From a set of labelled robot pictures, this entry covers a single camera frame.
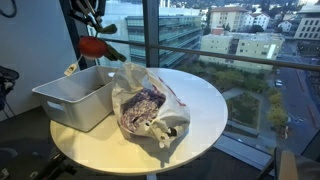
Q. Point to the round white table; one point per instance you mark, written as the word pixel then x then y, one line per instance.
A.
pixel 109 149

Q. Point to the black chair at left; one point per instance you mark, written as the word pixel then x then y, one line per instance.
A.
pixel 8 79

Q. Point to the red plush toy with tag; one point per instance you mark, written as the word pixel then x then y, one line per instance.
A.
pixel 91 48

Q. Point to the wooden chair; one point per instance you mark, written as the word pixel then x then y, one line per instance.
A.
pixel 290 166

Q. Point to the white plastic basket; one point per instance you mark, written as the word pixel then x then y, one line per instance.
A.
pixel 72 101

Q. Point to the metal window railing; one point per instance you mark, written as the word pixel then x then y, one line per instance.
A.
pixel 219 55

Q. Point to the black tripod stand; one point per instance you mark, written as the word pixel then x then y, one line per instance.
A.
pixel 53 169

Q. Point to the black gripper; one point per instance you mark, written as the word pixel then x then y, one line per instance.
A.
pixel 90 12

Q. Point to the purple white knitted cloth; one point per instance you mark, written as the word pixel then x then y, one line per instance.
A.
pixel 144 106

